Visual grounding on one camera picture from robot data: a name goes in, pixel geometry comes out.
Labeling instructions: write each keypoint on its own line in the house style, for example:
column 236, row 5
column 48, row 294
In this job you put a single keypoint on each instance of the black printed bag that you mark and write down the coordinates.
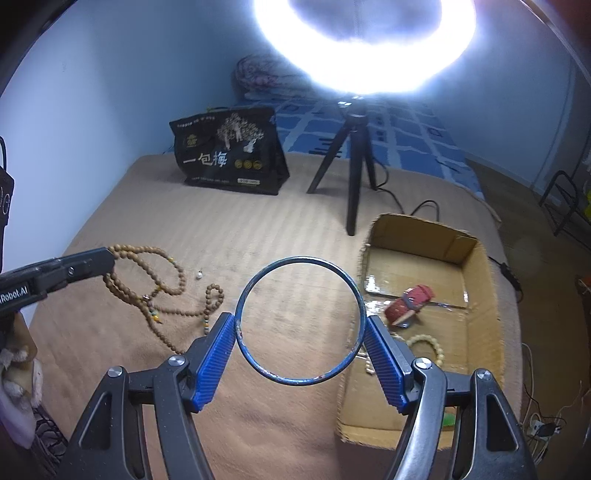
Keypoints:
column 231, row 157

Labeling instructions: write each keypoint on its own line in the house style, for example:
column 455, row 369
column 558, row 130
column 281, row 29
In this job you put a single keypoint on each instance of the blue patterned bedsheet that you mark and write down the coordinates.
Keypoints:
column 415, row 138

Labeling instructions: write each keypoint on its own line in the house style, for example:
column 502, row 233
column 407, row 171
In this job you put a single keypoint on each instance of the green jade pendant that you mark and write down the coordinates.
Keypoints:
column 448, row 419

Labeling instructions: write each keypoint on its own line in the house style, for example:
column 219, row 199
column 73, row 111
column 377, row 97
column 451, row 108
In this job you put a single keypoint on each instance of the white power strip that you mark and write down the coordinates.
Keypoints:
column 545, row 429

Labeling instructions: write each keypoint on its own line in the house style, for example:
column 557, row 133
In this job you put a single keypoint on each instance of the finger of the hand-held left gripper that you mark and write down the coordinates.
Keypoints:
column 78, row 265

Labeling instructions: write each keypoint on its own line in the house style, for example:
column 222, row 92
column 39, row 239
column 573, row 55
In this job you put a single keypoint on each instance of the dark patterned cloth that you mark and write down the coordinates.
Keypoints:
column 48, row 443

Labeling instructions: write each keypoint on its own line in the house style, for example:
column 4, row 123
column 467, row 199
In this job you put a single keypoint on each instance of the dark blue bangle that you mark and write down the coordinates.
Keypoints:
column 300, row 260

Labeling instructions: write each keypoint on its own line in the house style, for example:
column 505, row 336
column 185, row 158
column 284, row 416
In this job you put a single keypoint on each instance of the person's fuzzy pink clothing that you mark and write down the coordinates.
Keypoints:
column 18, row 392

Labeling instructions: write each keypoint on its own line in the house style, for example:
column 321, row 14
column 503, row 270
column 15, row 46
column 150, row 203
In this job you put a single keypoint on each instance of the black tripod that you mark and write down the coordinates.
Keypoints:
column 353, row 184

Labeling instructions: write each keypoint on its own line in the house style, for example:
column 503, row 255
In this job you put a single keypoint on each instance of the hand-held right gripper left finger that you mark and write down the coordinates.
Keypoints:
column 212, row 364

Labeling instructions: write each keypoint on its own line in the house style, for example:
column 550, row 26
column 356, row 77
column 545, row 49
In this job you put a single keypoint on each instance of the folded floral quilt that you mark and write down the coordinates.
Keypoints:
column 258, row 76

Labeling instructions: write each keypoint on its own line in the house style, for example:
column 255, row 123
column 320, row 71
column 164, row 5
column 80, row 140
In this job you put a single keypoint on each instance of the white pearl strand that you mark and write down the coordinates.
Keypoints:
column 368, row 367

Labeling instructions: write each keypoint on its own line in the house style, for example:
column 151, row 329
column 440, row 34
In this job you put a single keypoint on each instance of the black clothes rack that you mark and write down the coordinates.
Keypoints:
column 561, row 203

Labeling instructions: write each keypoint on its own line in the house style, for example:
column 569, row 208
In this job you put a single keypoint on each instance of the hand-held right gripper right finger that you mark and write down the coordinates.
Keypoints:
column 385, row 364

